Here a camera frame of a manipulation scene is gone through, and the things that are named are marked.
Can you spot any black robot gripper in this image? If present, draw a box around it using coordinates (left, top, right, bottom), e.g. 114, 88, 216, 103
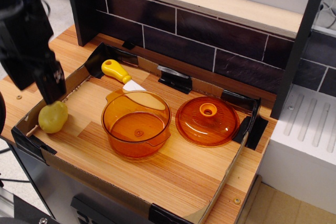
1, 0, 66, 105

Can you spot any orange transparent plastic pot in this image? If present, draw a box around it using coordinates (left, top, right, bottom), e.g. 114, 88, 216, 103
101, 89, 172, 158

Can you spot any orange transparent pot lid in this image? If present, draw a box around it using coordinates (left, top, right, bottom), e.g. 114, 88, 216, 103
175, 97, 240, 147

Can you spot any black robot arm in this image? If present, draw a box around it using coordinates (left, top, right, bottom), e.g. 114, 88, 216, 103
1, 0, 66, 104

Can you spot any yellow toy potato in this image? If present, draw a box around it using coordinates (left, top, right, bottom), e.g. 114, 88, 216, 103
38, 101, 68, 134

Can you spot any dark tiled backsplash shelf unit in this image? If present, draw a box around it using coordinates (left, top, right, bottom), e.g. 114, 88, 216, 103
70, 0, 335, 117

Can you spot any cardboard fence with black tape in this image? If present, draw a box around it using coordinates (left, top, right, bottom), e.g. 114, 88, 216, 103
12, 44, 267, 223

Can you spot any white toy sink drainboard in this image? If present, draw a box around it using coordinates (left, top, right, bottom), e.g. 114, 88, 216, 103
259, 85, 335, 214

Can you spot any yellow handled toy knife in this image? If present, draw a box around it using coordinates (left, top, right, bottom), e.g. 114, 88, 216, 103
101, 59, 145, 91

